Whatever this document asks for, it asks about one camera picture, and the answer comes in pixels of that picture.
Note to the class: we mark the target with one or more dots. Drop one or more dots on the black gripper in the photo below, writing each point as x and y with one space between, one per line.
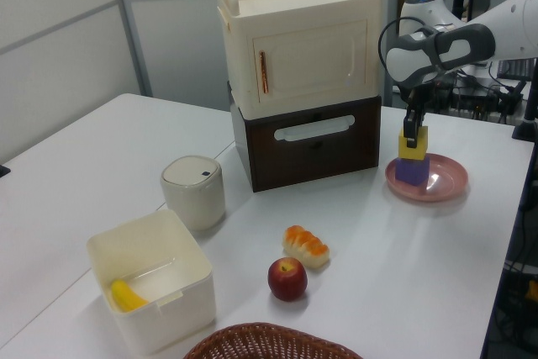
419 104

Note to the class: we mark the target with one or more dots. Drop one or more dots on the yellow cube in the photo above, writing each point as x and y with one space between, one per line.
422 146

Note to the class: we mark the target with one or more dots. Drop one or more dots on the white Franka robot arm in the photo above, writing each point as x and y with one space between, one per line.
462 43

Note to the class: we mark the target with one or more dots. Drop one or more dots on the purple cube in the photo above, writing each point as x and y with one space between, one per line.
409 172

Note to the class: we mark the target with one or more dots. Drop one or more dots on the pink plate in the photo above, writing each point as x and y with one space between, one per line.
447 178

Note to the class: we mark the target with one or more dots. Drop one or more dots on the dark brown drawer box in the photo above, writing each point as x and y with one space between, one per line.
319 161

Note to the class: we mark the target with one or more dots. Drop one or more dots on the black keyboard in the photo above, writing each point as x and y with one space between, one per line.
516 70

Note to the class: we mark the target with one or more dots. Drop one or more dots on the cream storage cabinet with door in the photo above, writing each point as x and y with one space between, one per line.
302 60

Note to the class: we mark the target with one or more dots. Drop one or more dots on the orange glazed toy bread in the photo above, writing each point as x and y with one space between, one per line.
306 246

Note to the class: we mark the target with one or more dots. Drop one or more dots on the red toy apple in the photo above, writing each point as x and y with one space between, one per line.
288 281

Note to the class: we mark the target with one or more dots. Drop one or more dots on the cream lidded canister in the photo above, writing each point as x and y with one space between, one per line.
193 195

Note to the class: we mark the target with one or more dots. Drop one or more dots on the brown wicker basket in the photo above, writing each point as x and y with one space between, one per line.
269 344

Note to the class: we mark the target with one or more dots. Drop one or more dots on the cream open plastic box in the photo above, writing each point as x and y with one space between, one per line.
168 321

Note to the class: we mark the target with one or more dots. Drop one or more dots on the yellow toy banana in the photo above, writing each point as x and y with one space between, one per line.
126 298

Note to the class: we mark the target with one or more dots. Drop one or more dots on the black flat object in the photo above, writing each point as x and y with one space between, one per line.
4 171

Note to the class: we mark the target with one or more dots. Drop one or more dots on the grey partition frame post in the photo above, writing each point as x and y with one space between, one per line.
132 27

